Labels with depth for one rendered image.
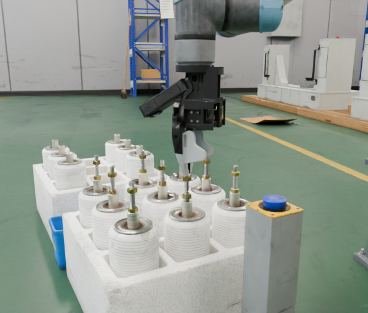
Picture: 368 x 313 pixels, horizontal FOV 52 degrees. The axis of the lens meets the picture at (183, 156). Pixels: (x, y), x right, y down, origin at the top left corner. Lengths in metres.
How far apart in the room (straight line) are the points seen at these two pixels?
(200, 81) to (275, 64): 4.78
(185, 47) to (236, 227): 0.38
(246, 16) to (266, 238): 0.38
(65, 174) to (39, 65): 6.05
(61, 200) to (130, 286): 0.55
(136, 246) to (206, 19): 0.42
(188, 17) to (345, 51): 3.68
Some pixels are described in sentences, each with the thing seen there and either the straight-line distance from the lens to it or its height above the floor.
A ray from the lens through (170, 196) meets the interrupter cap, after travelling 0.89.
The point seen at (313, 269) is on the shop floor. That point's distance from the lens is 1.15.
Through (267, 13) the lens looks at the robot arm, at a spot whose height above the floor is 0.64.
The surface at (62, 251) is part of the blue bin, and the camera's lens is 1.11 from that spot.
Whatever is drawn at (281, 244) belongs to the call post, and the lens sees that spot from 0.67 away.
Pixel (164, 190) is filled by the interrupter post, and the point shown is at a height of 0.27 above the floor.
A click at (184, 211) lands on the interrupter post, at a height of 0.26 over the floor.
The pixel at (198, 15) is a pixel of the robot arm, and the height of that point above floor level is 0.63.
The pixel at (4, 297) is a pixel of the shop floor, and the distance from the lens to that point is 1.08.
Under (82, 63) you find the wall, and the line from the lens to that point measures 7.15.
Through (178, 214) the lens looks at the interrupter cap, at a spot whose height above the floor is 0.25.
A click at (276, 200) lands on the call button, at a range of 0.66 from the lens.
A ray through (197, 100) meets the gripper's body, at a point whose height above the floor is 0.49.
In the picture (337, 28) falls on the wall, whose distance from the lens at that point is 8.57.
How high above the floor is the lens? 0.55
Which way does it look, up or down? 14 degrees down
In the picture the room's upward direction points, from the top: straight up
